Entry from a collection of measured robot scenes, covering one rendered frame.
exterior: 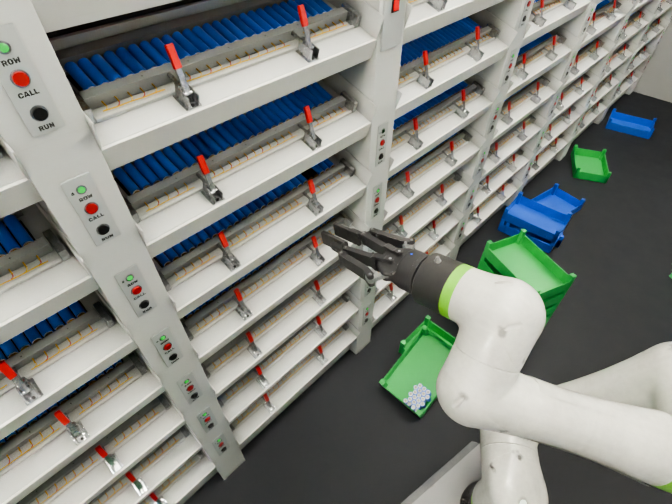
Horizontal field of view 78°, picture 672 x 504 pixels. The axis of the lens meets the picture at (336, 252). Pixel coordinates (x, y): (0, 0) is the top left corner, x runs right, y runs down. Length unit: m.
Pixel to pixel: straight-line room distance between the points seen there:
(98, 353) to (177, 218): 0.30
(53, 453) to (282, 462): 0.85
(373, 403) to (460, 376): 1.16
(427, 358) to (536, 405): 1.15
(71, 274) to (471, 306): 0.63
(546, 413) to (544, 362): 1.37
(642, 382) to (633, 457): 0.23
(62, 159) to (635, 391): 1.04
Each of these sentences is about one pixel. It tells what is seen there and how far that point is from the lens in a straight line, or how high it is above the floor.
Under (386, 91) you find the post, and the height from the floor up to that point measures 1.18.
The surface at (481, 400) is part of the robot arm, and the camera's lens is 0.66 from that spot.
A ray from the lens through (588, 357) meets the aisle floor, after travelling 2.18.
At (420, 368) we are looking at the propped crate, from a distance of 1.82.
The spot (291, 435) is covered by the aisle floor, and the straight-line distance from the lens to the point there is 1.75.
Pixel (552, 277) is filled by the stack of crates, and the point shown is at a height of 0.32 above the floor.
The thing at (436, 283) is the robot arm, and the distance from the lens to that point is 0.67.
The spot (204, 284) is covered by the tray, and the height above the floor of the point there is 0.93.
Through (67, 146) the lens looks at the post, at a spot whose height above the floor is 1.33.
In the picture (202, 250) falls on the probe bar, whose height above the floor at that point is 0.97.
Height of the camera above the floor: 1.63
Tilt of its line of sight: 46 degrees down
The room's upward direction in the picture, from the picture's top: straight up
